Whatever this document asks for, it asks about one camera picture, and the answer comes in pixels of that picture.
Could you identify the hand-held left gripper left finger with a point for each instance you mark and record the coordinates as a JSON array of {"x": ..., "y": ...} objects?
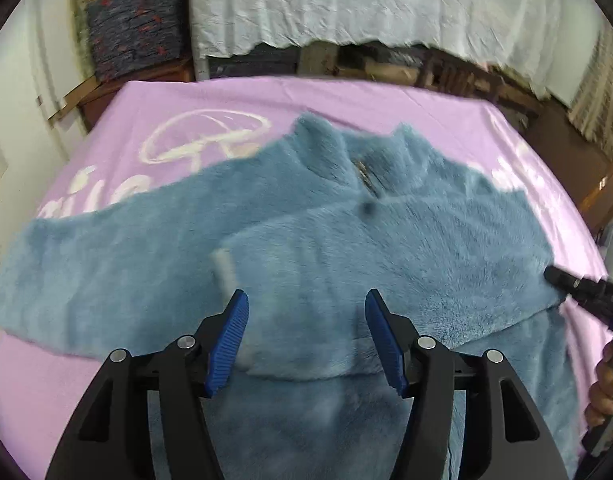
[{"x": 229, "y": 345}]

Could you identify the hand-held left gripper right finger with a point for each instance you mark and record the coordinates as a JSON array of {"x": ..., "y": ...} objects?
[{"x": 386, "y": 345}]

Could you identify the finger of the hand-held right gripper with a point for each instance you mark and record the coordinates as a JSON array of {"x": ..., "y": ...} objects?
[{"x": 586, "y": 295}]

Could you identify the blue fluffy jacket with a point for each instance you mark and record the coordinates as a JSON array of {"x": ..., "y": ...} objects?
[{"x": 336, "y": 240}]

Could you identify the person's right hand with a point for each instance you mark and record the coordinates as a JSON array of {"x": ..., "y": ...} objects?
[{"x": 604, "y": 390}]

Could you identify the brown wooden furniture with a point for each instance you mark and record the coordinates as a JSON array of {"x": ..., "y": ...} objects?
[{"x": 599, "y": 190}]

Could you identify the beige striped curtain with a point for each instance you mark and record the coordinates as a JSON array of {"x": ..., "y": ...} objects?
[{"x": 601, "y": 100}]

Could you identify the purple printed blanket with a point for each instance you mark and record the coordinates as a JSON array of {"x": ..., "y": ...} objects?
[{"x": 386, "y": 110}]

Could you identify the dark wooden chair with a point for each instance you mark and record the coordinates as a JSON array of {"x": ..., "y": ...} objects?
[{"x": 436, "y": 72}]

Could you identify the brown wooden cabinet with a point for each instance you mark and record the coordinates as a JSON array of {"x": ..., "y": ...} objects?
[{"x": 111, "y": 100}]

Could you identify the stack of dark flat boxes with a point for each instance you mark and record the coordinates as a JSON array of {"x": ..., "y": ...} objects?
[{"x": 251, "y": 62}]

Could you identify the stack of wooden boxes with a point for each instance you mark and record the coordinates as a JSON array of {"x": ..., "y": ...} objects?
[{"x": 356, "y": 60}]

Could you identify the stack of patterned storage boxes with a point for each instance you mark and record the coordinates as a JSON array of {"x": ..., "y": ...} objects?
[{"x": 131, "y": 25}]

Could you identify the leaning white boards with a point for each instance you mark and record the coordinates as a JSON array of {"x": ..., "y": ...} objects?
[{"x": 46, "y": 60}]

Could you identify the white lace curtain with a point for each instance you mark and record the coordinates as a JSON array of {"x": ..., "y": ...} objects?
[{"x": 361, "y": 0}]

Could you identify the green patterned panel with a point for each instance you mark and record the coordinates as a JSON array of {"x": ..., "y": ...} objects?
[{"x": 80, "y": 20}]

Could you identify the grey metal shelf post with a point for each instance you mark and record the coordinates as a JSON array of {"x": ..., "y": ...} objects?
[{"x": 201, "y": 67}]

